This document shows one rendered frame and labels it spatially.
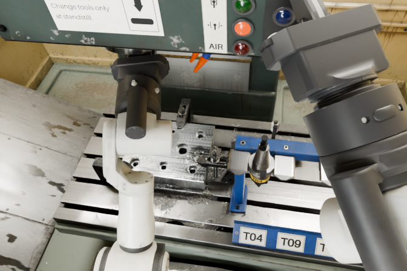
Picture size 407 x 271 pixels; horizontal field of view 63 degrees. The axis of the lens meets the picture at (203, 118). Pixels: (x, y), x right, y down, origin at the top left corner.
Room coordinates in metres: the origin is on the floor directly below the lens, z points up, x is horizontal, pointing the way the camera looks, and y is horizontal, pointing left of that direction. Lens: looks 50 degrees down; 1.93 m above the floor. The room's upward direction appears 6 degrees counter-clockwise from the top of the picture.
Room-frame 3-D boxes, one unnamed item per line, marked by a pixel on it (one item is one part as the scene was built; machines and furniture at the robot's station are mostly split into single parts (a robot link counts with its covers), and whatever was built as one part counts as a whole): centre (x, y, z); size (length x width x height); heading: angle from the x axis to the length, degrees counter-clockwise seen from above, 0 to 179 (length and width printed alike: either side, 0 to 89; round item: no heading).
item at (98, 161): (0.61, 0.32, 0.97); 0.13 x 0.03 x 0.15; 76
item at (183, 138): (0.66, 0.13, 0.97); 0.29 x 0.23 x 0.05; 76
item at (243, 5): (0.34, -0.06, 1.71); 0.02 x 0.01 x 0.02; 76
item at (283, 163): (0.41, -0.18, 1.21); 0.07 x 0.05 x 0.01; 166
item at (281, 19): (0.33, -0.11, 1.70); 0.02 x 0.01 x 0.02; 76
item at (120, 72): (0.51, 0.13, 1.45); 0.13 x 0.12 x 0.10; 91
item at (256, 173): (0.43, -0.13, 1.21); 0.06 x 0.06 x 0.03
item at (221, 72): (1.04, 0.02, 1.16); 0.48 x 0.05 x 0.51; 76
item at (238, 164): (0.44, -0.08, 1.21); 0.07 x 0.05 x 0.01; 166
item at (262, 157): (0.43, -0.13, 1.26); 0.04 x 0.04 x 0.07
